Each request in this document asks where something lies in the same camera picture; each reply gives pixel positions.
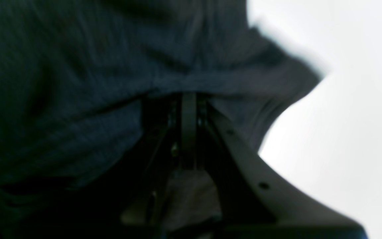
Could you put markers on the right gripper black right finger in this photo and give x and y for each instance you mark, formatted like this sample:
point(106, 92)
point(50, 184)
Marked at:
point(256, 202)

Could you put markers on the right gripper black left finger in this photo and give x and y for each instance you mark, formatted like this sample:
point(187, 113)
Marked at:
point(150, 164)

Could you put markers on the black t-shirt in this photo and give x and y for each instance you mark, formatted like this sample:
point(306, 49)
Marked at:
point(74, 75)

